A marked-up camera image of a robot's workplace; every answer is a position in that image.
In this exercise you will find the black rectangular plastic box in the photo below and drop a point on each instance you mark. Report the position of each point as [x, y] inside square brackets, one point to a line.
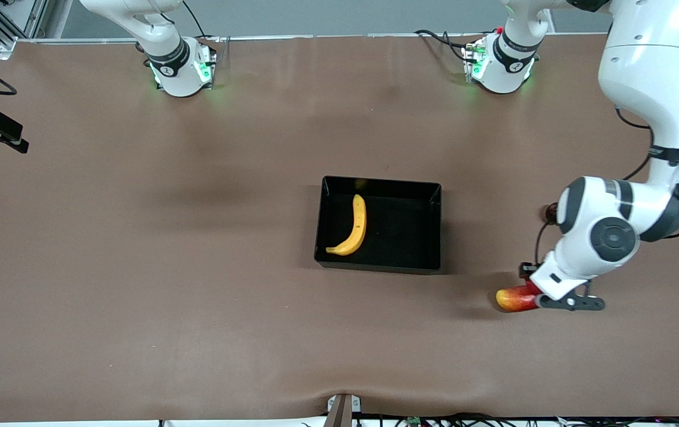
[416, 252]

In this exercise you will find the yellow banana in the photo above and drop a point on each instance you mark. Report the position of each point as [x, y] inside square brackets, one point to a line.
[360, 228]

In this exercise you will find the aluminium frame profile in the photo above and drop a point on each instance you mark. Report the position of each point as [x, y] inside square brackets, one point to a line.
[1, 26]

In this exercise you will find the brown table cover sheet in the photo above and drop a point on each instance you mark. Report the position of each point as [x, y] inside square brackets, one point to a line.
[197, 332]

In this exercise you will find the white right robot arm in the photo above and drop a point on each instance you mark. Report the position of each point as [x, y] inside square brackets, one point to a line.
[173, 62]

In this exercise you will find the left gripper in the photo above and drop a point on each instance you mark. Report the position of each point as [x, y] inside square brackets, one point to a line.
[528, 271]

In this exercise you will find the red yellow mango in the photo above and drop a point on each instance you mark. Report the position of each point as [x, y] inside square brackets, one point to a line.
[514, 299]

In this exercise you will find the dark purple plum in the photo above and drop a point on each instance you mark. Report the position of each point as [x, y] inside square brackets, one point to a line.
[550, 212]

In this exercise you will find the small green circuit board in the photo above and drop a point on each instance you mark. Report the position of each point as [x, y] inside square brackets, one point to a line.
[414, 421]

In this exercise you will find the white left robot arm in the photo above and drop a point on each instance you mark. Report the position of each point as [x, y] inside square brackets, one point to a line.
[641, 71]

